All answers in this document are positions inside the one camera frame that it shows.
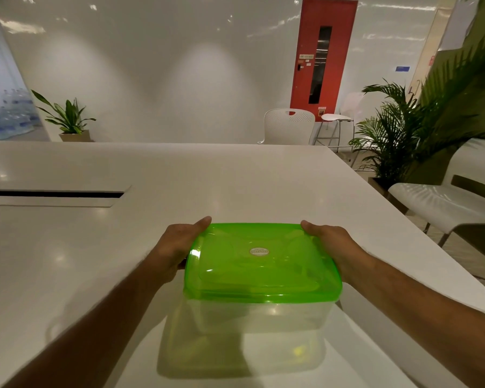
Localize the green palm plant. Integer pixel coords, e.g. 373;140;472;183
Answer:
349;32;485;186

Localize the group of water bottles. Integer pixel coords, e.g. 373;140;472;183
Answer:
0;88;41;141

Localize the small beige planter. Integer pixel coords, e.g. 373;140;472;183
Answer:
59;129;92;143

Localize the white bar stool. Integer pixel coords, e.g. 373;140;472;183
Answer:
314;113;356;152

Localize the small green leafy plant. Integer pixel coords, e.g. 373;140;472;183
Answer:
31;89;97;135

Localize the white paper poster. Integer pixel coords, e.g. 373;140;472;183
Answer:
438;0;482;52

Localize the red door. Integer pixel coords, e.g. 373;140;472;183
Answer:
289;0;359;123

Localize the white chair with metal legs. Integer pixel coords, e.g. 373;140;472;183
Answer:
387;137;485;289

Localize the person's left hand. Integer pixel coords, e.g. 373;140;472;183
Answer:
145;216;212;286

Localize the person's right forearm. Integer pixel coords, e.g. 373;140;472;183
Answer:
343;256;485;388

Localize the person's right hand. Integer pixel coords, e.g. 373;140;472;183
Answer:
300;220;375;284

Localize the large clear plastic container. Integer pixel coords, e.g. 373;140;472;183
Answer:
184;296;336;336

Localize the white perforated chair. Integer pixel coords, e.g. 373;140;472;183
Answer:
257;108;316;146

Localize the person's left forearm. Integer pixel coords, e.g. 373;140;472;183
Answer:
2;258;169;388

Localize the green plastic lid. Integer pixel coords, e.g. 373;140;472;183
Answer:
183;223;343;304

